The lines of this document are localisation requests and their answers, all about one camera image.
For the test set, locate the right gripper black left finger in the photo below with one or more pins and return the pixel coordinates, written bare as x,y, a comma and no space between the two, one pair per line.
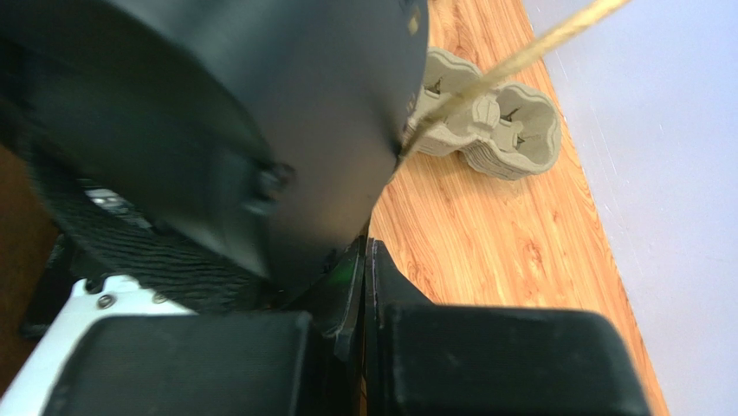
303,359

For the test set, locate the brown paper bag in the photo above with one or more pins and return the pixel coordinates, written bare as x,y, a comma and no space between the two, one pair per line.
519,52

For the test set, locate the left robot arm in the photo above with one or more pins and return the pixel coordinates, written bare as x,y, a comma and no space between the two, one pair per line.
214,165

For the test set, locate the cardboard cup carrier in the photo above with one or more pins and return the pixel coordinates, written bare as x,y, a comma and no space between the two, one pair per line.
510,132

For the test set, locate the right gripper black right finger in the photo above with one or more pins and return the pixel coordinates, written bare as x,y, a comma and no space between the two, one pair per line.
424,358

